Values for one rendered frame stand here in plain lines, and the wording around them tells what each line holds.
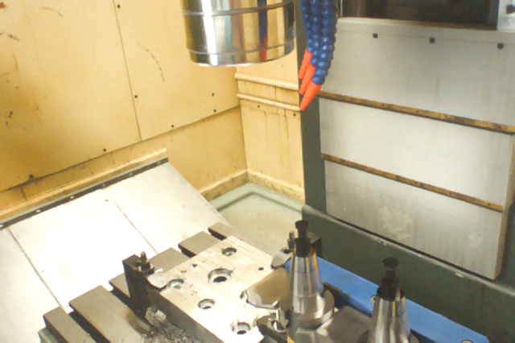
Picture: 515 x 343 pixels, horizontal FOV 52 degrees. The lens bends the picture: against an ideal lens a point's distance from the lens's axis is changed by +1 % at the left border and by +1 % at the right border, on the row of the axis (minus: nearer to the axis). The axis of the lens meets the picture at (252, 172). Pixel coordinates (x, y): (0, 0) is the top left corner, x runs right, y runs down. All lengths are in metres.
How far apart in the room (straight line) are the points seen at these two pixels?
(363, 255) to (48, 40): 1.10
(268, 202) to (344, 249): 0.76
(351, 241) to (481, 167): 0.46
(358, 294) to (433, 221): 0.63
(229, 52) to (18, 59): 1.07
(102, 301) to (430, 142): 0.78
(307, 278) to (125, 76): 1.37
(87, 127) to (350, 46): 0.96
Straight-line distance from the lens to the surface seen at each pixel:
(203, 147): 2.10
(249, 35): 0.71
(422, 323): 0.60
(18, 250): 1.73
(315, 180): 1.47
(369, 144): 1.24
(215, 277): 1.10
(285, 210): 2.11
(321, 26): 0.65
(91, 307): 1.24
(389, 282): 0.51
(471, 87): 1.07
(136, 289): 1.17
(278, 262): 1.08
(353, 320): 0.61
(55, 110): 1.76
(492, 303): 1.29
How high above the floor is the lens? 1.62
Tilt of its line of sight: 25 degrees down
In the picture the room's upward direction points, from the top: 6 degrees counter-clockwise
